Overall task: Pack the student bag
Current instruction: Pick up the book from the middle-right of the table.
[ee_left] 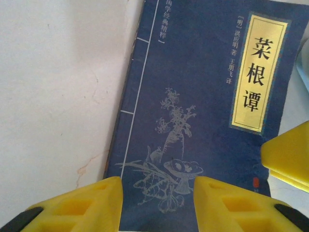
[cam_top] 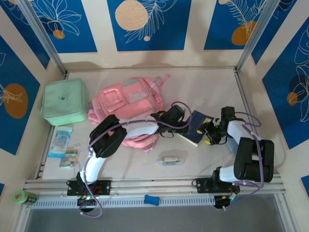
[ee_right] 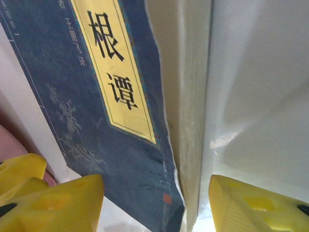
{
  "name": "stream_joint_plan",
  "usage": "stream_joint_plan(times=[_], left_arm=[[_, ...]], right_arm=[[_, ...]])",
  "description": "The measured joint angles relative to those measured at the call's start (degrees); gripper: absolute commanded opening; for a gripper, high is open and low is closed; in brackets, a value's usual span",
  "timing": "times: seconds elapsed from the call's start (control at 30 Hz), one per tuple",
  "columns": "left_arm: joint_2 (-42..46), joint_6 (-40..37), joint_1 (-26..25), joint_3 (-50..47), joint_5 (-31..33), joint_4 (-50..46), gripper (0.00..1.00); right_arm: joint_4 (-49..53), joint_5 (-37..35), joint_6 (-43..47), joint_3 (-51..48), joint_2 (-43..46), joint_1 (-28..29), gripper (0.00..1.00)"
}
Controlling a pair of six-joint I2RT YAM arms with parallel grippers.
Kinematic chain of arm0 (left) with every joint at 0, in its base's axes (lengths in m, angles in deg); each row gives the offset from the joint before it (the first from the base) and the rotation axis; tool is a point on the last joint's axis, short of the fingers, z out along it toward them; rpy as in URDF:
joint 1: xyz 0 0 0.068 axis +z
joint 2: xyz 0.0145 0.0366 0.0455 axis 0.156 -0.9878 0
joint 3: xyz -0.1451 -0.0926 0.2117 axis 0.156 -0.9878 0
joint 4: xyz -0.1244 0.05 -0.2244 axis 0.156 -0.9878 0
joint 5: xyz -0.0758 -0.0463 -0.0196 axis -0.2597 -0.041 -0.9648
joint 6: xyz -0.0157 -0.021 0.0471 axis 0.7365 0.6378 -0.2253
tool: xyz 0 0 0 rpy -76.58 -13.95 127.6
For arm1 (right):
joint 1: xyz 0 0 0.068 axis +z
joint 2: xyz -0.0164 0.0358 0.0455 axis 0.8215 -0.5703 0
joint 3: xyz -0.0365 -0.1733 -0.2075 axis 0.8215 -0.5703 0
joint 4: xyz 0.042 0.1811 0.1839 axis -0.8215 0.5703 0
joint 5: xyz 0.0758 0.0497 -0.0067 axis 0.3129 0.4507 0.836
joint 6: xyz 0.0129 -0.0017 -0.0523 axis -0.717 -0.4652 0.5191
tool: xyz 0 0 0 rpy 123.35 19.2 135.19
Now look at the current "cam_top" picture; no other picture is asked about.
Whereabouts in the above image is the blue book with yellow label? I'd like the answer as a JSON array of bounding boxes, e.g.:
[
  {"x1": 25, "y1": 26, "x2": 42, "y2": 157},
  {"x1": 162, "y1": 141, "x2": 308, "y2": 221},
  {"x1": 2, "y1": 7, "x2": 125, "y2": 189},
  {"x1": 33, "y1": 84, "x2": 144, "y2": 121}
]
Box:
[{"x1": 177, "y1": 110, "x2": 215, "y2": 147}]

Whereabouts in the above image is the pink student backpack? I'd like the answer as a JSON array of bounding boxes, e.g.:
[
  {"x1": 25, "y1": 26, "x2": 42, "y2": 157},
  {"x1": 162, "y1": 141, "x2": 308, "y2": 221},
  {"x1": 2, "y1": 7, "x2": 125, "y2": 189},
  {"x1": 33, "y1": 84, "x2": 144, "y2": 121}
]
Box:
[{"x1": 87, "y1": 76, "x2": 171, "y2": 153}]

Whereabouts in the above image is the mint green lunch bag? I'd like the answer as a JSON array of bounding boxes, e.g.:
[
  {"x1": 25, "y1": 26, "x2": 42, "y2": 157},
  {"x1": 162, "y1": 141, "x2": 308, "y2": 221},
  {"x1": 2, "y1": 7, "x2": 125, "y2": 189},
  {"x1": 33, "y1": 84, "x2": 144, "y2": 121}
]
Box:
[{"x1": 41, "y1": 77, "x2": 88, "y2": 126}]

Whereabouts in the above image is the grey flat pouch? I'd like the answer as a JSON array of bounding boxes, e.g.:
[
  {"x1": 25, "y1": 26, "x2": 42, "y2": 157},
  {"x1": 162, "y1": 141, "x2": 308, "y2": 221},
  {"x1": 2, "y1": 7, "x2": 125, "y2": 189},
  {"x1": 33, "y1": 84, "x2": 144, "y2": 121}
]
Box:
[{"x1": 226, "y1": 137, "x2": 239, "y2": 154}]

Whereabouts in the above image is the clear plastic pencil pouch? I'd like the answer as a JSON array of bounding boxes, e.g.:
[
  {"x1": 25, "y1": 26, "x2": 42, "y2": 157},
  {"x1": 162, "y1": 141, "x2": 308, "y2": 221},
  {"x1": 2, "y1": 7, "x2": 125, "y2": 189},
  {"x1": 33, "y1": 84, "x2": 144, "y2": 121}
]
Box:
[{"x1": 156, "y1": 152, "x2": 189, "y2": 167}]

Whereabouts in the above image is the blue bone-shaped object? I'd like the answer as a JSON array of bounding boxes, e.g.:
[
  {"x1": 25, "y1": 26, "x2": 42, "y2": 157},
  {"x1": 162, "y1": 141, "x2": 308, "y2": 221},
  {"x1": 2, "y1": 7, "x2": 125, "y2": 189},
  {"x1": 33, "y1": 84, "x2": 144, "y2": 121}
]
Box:
[{"x1": 143, "y1": 194, "x2": 160, "y2": 206}]

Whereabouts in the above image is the small orange green packet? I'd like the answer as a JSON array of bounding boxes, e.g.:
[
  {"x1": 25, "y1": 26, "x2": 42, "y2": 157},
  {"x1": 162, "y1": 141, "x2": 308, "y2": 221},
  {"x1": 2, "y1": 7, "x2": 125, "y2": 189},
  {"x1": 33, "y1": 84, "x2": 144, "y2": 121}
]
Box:
[{"x1": 59, "y1": 147, "x2": 81, "y2": 169}]

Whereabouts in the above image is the blue white tissue packet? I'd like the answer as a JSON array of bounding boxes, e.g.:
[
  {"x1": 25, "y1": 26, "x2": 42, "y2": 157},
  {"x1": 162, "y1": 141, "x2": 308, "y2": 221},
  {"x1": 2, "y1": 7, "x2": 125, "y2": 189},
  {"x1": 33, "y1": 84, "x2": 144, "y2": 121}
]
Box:
[{"x1": 47, "y1": 127, "x2": 73, "y2": 159}]

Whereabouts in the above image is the dark green roll orange label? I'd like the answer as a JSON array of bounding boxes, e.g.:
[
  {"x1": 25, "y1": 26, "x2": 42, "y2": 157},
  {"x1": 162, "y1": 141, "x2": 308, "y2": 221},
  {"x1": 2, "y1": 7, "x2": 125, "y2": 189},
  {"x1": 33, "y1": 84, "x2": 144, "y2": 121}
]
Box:
[{"x1": 24, "y1": 192, "x2": 40, "y2": 206}]

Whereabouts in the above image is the light green tape roll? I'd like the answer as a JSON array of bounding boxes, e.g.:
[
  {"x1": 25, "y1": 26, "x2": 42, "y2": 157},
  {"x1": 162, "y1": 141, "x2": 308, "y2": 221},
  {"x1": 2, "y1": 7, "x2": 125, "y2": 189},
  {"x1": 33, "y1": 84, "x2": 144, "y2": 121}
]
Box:
[{"x1": 12, "y1": 189, "x2": 28, "y2": 204}]

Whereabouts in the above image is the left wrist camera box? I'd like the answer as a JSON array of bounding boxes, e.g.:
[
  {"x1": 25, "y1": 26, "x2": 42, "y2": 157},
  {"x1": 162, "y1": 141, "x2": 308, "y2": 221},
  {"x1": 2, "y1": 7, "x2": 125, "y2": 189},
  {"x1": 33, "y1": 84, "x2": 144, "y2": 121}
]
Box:
[{"x1": 165, "y1": 104, "x2": 186, "y2": 123}]

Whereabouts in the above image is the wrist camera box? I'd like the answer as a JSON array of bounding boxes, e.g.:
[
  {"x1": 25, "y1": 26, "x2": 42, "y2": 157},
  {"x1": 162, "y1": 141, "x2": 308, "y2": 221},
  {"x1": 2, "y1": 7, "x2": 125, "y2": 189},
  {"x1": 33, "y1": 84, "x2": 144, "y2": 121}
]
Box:
[
  {"x1": 221, "y1": 106, "x2": 236, "y2": 123},
  {"x1": 165, "y1": 104, "x2": 186, "y2": 123}
]

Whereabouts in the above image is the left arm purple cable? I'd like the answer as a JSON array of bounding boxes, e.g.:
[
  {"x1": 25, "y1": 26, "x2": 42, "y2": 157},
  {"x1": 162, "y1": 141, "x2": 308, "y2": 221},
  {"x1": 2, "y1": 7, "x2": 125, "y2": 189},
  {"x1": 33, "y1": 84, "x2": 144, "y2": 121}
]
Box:
[{"x1": 79, "y1": 101, "x2": 193, "y2": 219}]

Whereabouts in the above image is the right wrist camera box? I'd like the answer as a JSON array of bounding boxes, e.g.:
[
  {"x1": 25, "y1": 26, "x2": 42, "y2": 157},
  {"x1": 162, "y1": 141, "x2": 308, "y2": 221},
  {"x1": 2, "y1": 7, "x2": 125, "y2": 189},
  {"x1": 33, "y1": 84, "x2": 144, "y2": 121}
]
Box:
[{"x1": 221, "y1": 106, "x2": 236, "y2": 123}]

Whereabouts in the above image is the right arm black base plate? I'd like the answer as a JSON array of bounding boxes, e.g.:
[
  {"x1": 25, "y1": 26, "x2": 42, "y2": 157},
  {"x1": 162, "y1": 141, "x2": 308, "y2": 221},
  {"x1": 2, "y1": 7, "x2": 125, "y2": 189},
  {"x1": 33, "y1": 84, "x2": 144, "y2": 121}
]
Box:
[{"x1": 196, "y1": 178, "x2": 241, "y2": 194}]

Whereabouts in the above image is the aluminium table edge rail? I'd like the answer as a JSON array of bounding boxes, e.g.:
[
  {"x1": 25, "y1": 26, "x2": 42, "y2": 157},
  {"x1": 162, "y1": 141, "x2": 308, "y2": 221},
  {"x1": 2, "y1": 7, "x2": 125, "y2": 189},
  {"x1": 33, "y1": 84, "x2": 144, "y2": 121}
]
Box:
[{"x1": 23, "y1": 175, "x2": 287, "y2": 194}]

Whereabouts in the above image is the black cable connector box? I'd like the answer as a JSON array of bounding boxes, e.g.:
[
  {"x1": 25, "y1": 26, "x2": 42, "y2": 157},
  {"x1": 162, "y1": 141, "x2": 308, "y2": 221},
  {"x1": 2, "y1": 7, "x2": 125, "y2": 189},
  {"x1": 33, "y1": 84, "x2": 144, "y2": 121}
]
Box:
[
  {"x1": 76, "y1": 194, "x2": 99, "y2": 215},
  {"x1": 213, "y1": 195, "x2": 233, "y2": 211}
]

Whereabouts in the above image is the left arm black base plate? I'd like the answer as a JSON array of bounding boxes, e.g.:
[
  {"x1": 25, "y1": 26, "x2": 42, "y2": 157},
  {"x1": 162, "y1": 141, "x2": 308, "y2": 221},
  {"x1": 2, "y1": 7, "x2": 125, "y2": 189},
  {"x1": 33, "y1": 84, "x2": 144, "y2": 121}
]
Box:
[{"x1": 67, "y1": 180, "x2": 112, "y2": 196}]

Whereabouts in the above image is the grey slotted cable duct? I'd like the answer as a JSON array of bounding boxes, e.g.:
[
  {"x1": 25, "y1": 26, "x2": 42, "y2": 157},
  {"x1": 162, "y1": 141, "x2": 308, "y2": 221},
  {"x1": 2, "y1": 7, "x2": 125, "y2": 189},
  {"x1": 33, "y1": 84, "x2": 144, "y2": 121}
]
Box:
[{"x1": 31, "y1": 196, "x2": 217, "y2": 209}]

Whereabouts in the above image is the aluminium frame post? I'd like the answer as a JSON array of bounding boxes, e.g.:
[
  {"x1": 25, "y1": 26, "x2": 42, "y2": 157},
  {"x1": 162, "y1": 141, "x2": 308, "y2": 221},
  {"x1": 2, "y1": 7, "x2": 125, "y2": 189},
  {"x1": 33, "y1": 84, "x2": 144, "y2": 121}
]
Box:
[
  {"x1": 235, "y1": 0, "x2": 282, "y2": 72},
  {"x1": 18, "y1": 0, "x2": 68, "y2": 74}
]

